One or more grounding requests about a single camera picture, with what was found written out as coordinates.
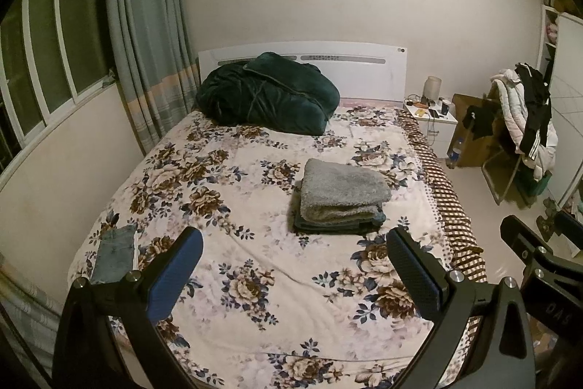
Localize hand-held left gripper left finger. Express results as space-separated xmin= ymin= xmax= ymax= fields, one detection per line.
xmin=52 ymin=227 xmax=204 ymax=389

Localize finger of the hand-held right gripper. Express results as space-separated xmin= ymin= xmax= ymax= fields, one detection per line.
xmin=537 ymin=211 xmax=583 ymax=235
xmin=500 ymin=215 xmax=555 ymax=265

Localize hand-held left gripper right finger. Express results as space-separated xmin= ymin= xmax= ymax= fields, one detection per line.
xmin=386 ymin=227 xmax=536 ymax=389

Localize grey fluffy towel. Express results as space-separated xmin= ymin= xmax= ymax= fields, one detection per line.
xmin=298 ymin=158 xmax=392 ymax=224

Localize dark teal folded towel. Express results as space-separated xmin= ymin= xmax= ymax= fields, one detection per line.
xmin=294 ymin=200 xmax=388 ymax=236

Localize green plastic bin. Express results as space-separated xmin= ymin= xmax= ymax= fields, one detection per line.
xmin=519 ymin=167 xmax=553 ymax=197

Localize folding chair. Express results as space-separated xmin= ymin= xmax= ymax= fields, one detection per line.
xmin=480 ymin=74 xmax=559 ymax=206

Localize blue denim cloth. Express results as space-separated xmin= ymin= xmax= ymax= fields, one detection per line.
xmin=90 ymin=224 xmax=138 ymax=285

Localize brown checkered bedsheet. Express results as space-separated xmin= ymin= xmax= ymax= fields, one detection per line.
xmin=394 ymin=109 xmax=488 ymax=285

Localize cardboard box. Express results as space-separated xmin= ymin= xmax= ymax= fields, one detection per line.
xmin=451 ymin=94 xmax=502 ymax=168

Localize plastic bottle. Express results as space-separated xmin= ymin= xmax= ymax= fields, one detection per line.
xmin=446 ymin=138 xmax=465 ymax=170

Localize floral printed blanket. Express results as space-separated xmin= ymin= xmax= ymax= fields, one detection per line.
xmin=68 ymin=105 xmax=461 ymax=389

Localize white shelf unit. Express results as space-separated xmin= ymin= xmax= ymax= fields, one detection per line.
xmin=536 ymin=4 xmax=583 ymax=210

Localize black striped garment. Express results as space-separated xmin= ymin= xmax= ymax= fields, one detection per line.
xmin=514 ymin=62 xmax=553 ymax=162

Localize black cloth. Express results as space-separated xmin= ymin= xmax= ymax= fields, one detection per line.
xmin=462 ymin=104 xmax=495 ymax=140

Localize white padded jacket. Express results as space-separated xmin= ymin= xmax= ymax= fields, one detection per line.
xmin=491 ymin=69 xmax=559 ymax=183

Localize white nightstand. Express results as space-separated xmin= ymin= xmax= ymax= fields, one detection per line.
xmin=403 ymin=100 xmax=458 ymax=158

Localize small table lamp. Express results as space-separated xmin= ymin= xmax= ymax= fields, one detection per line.
xmin=423 ymin=76 xmax=443 ymax=104

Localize dark green quilt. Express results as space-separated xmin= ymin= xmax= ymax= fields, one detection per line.
xmin=196 ymin=52 xmax=341 ymax=135

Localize white bed headboard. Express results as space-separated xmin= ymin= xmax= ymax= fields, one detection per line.
xmin=197 ymin=41 xmax=408 ymax=107

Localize grey-green curtain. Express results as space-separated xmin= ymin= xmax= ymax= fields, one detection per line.
xmin=104 ymin=0 xmax=201 ymax=156

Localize white framed window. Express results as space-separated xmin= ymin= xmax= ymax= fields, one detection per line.
xmin=0 ymin=0 xmax=117 ymax=178

